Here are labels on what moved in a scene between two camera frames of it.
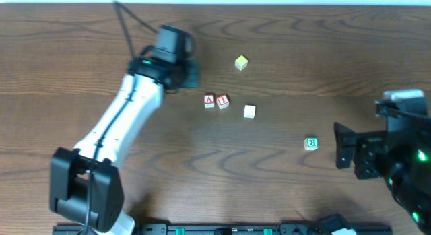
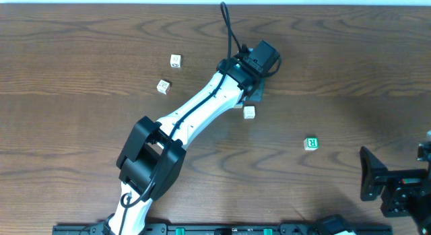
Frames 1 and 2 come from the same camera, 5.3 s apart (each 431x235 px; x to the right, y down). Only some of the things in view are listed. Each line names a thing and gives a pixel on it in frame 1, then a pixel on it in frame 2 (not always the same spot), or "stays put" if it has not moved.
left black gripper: [190, 75] -> [257, 90]
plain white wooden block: [249, 111] stays put
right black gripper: [361, 154] -> [388, 178]
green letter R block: [311, 143] stays put
